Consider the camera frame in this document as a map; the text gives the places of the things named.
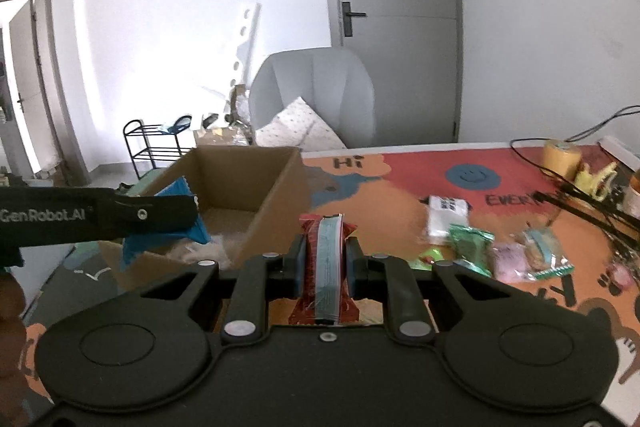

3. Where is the red snack packet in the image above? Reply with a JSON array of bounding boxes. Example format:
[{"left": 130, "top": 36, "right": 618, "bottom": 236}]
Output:
[{"left": 288, "top": 213, "right": 359, "bottom": 325}]

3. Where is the bright green snack packet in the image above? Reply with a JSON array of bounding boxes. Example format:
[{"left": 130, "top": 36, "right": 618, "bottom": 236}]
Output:
[{"left": 409, "top": 247, "right": 444, "bottom": 271}]

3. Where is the white black-label snack pack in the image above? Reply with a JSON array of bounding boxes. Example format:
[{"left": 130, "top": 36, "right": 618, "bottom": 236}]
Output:
[{"left": 423, "top": 195, "right": 470, "bottom": 245}]

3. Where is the blue snack packet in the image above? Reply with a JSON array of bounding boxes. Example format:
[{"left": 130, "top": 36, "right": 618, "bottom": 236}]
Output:
[{"left": 120, "top": 176, "right": 212, "bottom": 269}]

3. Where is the dark green snack packet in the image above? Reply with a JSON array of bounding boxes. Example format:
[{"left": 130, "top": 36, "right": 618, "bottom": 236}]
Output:
[{"left": 448, "top": 225, "right": 495, "bottom": 277}]

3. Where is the pink snack packet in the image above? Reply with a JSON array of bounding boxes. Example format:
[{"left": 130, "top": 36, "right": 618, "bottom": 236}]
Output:
[{"left": 490, "top": 243, "right": 529, "bottom": 284}]

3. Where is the cookie pack teal stripe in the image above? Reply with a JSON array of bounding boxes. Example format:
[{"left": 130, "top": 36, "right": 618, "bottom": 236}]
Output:
[{"left": 515, "top": 228, "right": 575, "bottom": 281}]

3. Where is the long white bread pack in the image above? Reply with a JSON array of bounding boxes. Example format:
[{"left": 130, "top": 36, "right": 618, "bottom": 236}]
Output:
[{"left": 166, "top": 239, "right": 232, "bottom": 270}]

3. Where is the person's hand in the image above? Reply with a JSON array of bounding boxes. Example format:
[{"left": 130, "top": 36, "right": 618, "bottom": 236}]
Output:
[{"left": 0, "top": 271, "right": 29, "bottom": 426}]

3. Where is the brown cardboard box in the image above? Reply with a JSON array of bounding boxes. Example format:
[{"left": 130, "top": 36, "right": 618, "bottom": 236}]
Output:
[{"left": 99, "top": 145, "right": 310, "bottom": 291}]

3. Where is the black shoe rack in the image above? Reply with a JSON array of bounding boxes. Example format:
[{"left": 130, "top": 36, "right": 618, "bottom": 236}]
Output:
[{"left": 122, "top": 119, "right": 191, "bottom": 180}]

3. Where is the dotted white cushion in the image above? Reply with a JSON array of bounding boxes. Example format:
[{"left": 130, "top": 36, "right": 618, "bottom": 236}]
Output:
[{"left": 255, "top": 96, "right": 346, "bottom": 152}]

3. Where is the SF cardboard box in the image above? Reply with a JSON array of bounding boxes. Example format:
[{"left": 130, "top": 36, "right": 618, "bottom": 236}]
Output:
[{"left": 193, "top": 85, "right": 254, "bottom": 151}]

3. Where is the colourful cat table mat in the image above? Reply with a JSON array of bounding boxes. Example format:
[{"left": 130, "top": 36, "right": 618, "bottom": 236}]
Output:
[{"left": 19, "top": 143, "right": 640, "bottom": 408}]

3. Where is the grey armchair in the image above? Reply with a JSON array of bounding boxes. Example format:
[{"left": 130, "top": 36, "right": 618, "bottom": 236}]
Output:
[{"left": 248, "top": 48, "right": 376, "bottom": 148}]

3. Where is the blue slipper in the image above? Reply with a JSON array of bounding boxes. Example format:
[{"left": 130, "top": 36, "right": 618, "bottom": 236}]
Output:
[{"left": 164, "top": 115, "right": 192, "bottom": 135}]

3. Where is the white perforated board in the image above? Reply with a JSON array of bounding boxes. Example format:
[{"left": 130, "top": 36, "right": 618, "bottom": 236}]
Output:
[{"left": 224, "top": 2, "right": 262, "bottom": 110}]

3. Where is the yellow tape roll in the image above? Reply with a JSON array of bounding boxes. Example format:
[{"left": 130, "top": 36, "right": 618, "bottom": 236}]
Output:
[{"left": 541, "top": 140, "right": 582, "bottom": 181}]

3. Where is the yellow crumpled wrapper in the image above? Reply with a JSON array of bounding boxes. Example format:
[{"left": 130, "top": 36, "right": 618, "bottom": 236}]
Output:
[{"left": 574, "top": 161, "right": 617, "bottom": 202}]

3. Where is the amber glass bottle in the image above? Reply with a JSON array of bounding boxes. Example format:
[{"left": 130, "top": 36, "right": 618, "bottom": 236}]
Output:
[{"left": 622, "top": 169, "right": 640, "bottom": 219}]

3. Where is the grey door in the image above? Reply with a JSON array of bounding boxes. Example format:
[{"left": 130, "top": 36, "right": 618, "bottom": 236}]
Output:
[{"left": 330, "top": 0, "right": 462, "bottom": 145}]

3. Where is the white power strip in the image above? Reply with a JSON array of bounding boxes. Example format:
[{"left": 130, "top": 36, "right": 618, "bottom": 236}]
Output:
[{"left": 599, "top": 135, "right": 640, "bottom": 171}]

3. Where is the black door handle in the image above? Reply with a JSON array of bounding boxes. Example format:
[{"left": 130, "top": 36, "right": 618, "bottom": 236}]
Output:
[{"left": 342, "top": 1, "right": 368, "bottom": 38}]

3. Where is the pink keychain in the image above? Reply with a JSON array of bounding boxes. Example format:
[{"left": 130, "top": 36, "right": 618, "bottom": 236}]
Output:
[{"left": 606, "top": 263, "right": 636, "bottom": 291}]

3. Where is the black wire rack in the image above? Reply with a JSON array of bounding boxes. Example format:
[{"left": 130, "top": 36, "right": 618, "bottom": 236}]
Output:
[{"left": 532, "top": 183, "right": 639, "bottom": 247}]

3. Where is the black cable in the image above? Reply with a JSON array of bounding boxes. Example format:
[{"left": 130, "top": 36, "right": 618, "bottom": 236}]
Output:
[{"left": 508, "top": 105, "right": 640, "bottom": 188}]

